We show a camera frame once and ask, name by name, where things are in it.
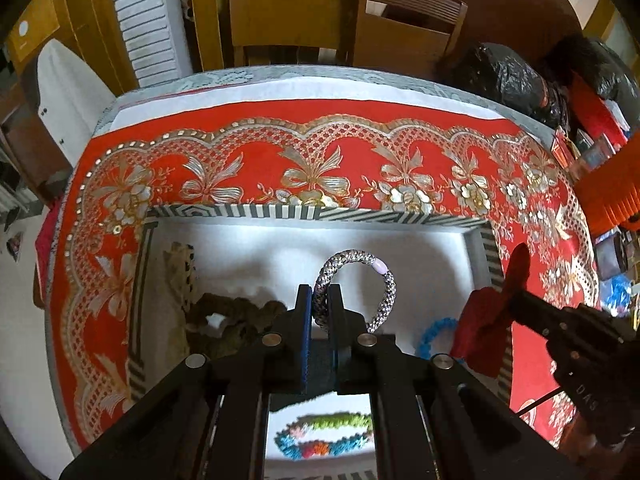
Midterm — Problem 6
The red floral tablecloth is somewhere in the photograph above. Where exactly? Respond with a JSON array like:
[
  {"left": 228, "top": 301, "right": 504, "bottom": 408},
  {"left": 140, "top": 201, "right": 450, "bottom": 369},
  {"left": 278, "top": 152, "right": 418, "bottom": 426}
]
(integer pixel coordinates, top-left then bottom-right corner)
[{"left": 47, "top": 97, "right": 601, "bottom": 456}]

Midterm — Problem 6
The black plastic bag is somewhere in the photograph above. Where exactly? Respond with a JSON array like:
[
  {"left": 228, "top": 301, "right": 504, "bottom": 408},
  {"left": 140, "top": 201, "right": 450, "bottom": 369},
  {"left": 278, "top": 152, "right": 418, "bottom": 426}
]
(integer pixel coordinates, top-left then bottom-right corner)
[
  {"left": 545, "top": 35, "right": 640, "bottom": 111},
  {"left": 440, "top": 42, "right": 568, "bottom": 128}
]

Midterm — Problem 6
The white garment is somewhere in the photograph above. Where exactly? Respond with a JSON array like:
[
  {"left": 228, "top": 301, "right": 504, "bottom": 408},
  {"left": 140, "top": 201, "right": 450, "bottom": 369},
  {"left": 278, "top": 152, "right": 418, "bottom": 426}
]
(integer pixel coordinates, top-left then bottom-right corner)
[{"left": 37, "top": 40, "right": 116, "bottom": 161}]

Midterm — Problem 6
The blue bead bracelet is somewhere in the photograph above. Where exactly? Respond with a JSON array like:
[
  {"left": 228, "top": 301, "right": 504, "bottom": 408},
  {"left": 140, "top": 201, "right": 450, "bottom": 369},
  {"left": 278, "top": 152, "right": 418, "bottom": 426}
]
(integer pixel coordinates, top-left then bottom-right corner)
[{"left": 417, "top": 314, "right": 461, "bottom": 360}]

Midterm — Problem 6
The dark wooden chair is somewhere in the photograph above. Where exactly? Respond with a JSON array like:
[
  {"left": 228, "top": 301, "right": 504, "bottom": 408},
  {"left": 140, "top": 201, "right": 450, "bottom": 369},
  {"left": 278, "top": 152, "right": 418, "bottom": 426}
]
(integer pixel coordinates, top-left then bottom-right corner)
[{"left": 352, "top": 0, "right": 468, "bottom": 81}]

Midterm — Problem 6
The red bow hair clip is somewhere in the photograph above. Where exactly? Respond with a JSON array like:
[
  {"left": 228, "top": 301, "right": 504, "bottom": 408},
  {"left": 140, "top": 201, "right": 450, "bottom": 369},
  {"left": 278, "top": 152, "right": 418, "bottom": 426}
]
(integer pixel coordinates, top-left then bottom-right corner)
[{"left": 450, "top": 242, "right": 533, "bottom": 376}]

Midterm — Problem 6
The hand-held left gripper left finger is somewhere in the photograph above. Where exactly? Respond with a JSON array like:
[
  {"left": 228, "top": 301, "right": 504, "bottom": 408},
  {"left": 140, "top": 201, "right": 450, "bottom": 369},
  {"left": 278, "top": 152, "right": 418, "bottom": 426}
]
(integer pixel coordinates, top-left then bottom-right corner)
[{"left": 60, "top": 284, "right": 313, "bottom": 480}]

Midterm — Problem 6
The multicolour bead bracelet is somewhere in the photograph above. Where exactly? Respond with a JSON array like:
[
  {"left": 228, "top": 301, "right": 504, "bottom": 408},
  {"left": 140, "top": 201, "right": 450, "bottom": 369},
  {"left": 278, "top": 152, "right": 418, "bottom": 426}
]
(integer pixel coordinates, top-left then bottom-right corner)
[{"left": 274, "top": 411, "right": 375, "bottom": 461}]

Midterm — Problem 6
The striped tray with white inside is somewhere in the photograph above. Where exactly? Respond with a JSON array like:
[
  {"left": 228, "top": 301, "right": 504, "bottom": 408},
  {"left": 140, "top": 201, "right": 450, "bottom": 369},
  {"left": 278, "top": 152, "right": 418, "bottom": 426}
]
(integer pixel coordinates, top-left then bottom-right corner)
[{"left": 125, "top": 203, "right": 516, "bottom": 411}]

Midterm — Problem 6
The grey jar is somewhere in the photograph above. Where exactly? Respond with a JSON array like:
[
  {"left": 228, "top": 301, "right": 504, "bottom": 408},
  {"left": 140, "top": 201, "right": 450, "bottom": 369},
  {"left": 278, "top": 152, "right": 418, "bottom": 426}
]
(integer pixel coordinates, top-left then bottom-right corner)
[{"left": 595, "top": 232, "right": 631, "bottom": 281}]

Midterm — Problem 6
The light wooden chair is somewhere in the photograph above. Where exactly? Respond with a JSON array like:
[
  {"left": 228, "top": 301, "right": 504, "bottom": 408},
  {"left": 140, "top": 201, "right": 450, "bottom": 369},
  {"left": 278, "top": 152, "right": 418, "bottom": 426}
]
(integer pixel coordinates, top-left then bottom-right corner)
[{"left": 227, "top": 0, "right": 353, "bottom": 68}]

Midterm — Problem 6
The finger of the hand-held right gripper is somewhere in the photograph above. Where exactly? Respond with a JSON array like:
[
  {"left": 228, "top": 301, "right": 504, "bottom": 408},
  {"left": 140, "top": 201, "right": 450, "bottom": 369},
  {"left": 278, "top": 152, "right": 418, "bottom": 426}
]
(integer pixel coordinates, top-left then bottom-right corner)
[{"left": 510, "top": 290, "right": 566, "bottom": 341}]

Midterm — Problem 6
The white lace table cover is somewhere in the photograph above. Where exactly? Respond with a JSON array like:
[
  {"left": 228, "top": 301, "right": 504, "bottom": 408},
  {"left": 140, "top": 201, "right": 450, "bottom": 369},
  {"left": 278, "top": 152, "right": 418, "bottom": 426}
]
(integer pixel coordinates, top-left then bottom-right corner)
[{"left": 92, "top": 65, "right": 556, "bottom": 146}]

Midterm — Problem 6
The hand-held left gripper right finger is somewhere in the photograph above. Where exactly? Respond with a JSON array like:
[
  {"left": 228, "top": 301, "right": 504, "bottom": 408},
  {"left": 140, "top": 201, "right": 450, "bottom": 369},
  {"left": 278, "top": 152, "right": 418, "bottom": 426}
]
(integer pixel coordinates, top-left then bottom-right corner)
[{"left": 327, "top": 284, "right": 571, "bottom": 480}]

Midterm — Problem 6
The white louvered door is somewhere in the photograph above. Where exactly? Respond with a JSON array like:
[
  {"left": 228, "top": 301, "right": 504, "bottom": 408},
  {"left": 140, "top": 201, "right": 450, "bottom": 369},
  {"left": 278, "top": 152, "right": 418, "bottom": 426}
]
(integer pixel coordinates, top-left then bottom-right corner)
[{"left": 107, "top": 0, "right": 193, "bottom": 86}]

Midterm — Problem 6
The blue plastic bag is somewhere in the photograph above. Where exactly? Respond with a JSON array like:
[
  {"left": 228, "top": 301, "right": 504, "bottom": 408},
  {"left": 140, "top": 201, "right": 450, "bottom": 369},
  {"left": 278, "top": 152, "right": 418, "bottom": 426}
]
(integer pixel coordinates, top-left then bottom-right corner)
[{"left": 597, "top": 275, "right": 636, "bottom": 316}]

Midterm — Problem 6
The red plastic basket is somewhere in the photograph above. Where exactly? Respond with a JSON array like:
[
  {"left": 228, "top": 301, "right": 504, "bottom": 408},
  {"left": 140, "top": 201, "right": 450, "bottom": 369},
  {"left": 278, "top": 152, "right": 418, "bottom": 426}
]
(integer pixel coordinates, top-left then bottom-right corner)
[{"left": 570, "top": 75, "right": 628, "bottom": 146}]

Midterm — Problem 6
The silver braided bracelet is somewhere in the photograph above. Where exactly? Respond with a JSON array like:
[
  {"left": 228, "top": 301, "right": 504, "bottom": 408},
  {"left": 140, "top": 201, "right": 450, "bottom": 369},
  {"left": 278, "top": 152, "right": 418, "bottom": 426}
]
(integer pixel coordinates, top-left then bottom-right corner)
[{"left": 311, "top": 250, "right": 397, "bottom": 333}]

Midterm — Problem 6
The leopard print scrunchie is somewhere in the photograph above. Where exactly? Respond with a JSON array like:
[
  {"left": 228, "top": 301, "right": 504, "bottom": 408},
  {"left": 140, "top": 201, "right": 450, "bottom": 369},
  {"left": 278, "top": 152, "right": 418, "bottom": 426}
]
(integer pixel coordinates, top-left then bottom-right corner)
[{"left": 162, "top": 242, "right": 197, "bottom": 321}]

